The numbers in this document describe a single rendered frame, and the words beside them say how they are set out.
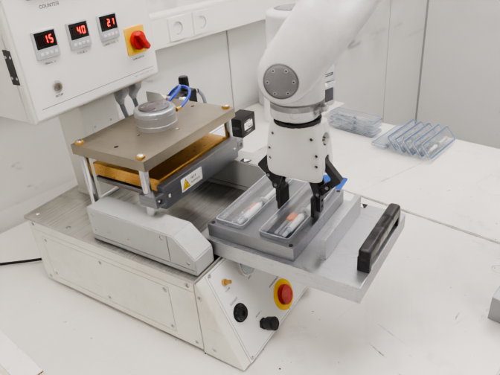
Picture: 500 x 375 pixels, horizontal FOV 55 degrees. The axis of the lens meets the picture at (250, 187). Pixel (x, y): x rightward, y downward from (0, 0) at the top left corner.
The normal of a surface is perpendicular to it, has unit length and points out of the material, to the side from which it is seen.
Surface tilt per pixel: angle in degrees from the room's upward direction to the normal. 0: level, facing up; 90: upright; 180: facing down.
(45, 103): 90
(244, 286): 65
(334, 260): 0
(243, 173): 90
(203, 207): 0
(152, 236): 90
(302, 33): 74
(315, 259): 0
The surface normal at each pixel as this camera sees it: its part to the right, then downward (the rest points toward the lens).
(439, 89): -0.68, 0.40
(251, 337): 0.73, -0.18
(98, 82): 0.85, 0.21
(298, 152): -0.47, 0.47
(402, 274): -0.07, -0.87
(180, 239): 0.50, -0.52
